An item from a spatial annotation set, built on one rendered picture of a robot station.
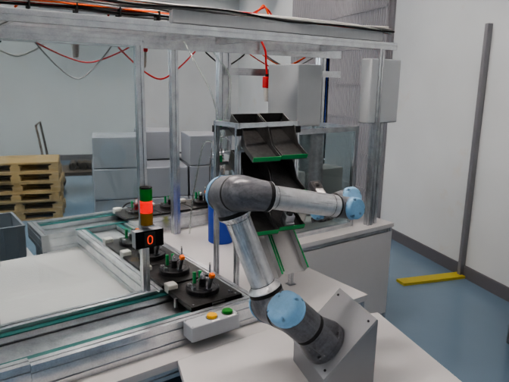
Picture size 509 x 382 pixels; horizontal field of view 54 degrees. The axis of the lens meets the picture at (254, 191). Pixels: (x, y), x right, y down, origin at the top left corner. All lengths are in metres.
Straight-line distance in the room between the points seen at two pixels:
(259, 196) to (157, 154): 3.74
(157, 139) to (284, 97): 2.22
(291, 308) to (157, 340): 0.58
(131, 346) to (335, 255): 1.80
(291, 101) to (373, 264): 1.31
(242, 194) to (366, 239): 2.13
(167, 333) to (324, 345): 0.60
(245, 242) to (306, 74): 1.73
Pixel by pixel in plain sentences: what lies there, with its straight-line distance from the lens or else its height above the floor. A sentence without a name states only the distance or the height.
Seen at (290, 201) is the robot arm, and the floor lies 1.48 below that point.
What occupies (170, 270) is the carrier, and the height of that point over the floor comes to 0.99.
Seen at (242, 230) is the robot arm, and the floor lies 1.37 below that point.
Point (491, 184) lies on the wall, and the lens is 4.96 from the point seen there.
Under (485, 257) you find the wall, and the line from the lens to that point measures 5.10.
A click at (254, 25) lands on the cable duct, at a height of 2.12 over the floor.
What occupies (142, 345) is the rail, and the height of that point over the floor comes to 0.91.
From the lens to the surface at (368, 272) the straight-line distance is 3.65.
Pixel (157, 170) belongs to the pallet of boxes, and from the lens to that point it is 4.76.
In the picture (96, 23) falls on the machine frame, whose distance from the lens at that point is 2.37.
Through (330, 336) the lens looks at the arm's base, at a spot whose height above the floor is 1.05.
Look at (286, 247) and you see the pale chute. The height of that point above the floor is 1.08.
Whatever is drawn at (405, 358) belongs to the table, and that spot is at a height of 0.86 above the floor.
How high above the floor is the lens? 1.84
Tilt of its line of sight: 13 degrees down
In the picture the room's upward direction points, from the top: 1 degrees clockwise
